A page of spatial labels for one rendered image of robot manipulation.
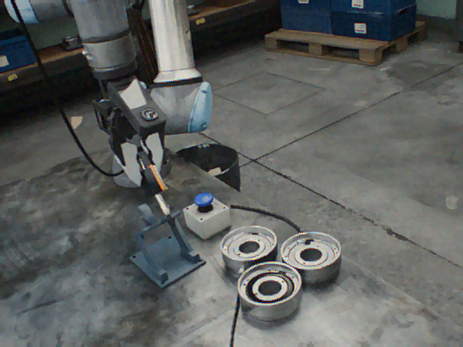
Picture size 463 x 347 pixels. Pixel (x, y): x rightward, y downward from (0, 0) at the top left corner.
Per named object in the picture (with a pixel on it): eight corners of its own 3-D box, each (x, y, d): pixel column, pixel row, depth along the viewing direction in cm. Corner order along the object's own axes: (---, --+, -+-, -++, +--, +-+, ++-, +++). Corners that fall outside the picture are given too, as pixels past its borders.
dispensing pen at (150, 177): (176, 239, 88) (131, 152, 89) (169, 242, 92) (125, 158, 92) (187, 233, 89) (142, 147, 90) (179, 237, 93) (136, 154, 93)
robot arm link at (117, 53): (138, 32, 80) (90, 48, 76) (146, 61, 82) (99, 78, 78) (117, 27, 85) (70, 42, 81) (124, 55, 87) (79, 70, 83)
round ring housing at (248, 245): (232, 240, 104) (230, 223, 102) (284, 244, 101) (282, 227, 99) (216, 275, 96) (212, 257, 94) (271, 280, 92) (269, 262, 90)
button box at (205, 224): (232, 225, 109) (229, 206, 106) (203, 240, 106) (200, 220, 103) (212, 211, 115) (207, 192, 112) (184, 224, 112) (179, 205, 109)
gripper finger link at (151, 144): (155, 162, 98) (139, 119, 93) (172, 172, 93) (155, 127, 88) (142, 170, 96) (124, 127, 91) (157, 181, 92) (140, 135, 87)
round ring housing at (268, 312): (283, 332, 81) (280, 313, 79) (229, 311, 87) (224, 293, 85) (314, 290, 88) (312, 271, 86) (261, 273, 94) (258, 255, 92)
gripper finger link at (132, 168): (128, 176, 95) (121, 128, 91) (145, 187, 91) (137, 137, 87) (113, 182, 93) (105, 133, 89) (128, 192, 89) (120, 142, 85)
